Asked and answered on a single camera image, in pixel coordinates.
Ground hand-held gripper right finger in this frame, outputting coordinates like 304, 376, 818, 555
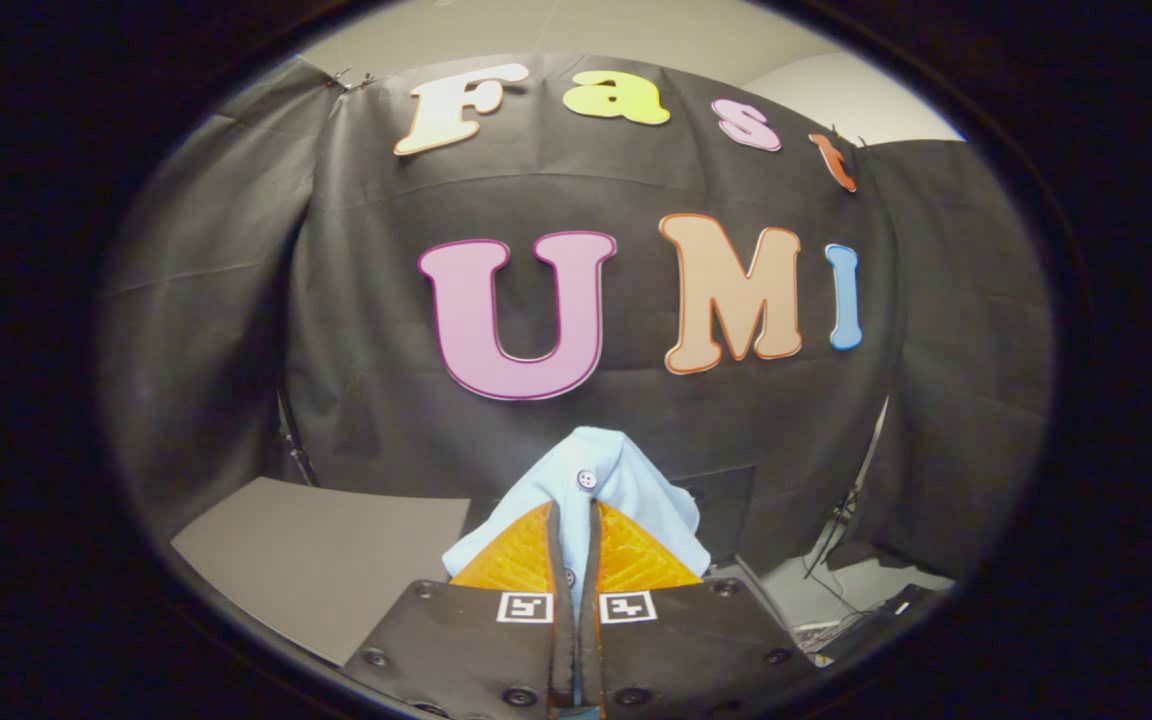
579, 500, 825, 720

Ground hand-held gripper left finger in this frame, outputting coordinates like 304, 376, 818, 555
339, 502, 579, 720

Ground light blue button shirt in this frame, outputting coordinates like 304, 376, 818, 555
441, 427, 712, 720

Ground black power adapter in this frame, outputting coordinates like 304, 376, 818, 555
821, 585, 942, 661

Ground black stand pole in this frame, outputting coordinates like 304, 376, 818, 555
276, 390, 323, 491

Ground beige cabinet with dark frame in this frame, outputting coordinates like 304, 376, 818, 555
171, 477, 472, 666

